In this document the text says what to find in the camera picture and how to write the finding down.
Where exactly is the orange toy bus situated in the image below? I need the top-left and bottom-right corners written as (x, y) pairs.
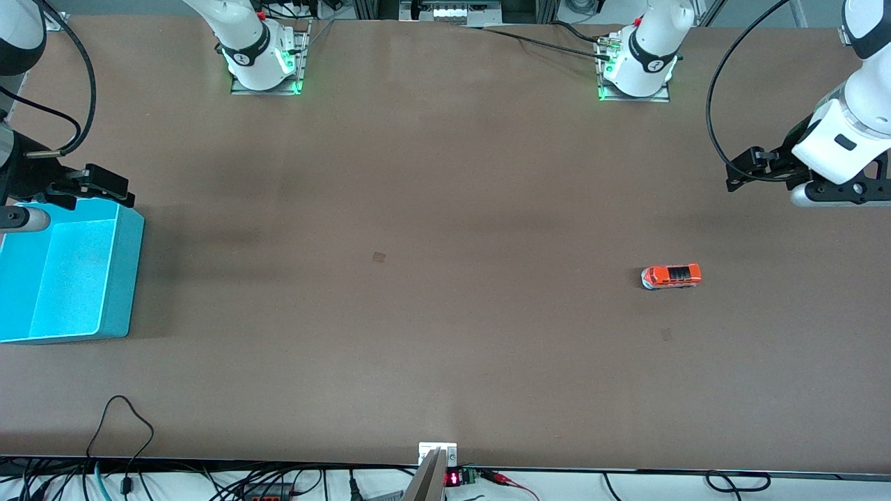
top-left (640, 263), bottom-right (702, 291)

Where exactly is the black power strip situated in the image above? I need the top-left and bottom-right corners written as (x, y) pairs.
top-left (240, 484), bottom-right (297, 501)

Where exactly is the grey camera pole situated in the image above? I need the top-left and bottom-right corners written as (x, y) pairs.
top-left (402, 449), bottom-right (446, 501)

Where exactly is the aluminium frame rack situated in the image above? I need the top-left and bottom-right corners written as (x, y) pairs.
top-left (352, 0), bottom-right (561, 29)

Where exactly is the black cable on table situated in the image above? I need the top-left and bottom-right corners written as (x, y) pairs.
top-left (459, 21), bottom-right (617, 62)

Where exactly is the red clip lead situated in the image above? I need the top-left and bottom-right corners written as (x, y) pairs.
top-left (480, 470), bottom-right (540, 501)

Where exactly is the blue plastic box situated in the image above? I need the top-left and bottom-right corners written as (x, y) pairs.
top-left (0, 197), bottom-right (145, 345)

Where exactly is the white table edge bracket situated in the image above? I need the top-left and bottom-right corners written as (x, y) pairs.
top-left (418, 443), bottom-right (458, 467)

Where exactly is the black looped cable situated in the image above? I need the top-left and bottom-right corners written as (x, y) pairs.
top-left (85, 395), bottom-right (155, 496)

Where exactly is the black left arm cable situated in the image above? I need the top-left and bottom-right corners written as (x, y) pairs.
top-left (706, 0), bottom-right (798, 183)

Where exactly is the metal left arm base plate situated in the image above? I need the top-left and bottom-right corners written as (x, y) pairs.
top-left (597, 33), bottom-right (672, 103)

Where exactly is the black coiled cable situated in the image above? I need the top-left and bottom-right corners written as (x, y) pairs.
top-left (704, 471), bottom-right (772, 493)

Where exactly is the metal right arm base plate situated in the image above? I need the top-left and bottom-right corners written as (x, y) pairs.
top-left (230, 26), bottom-right (311, 96)

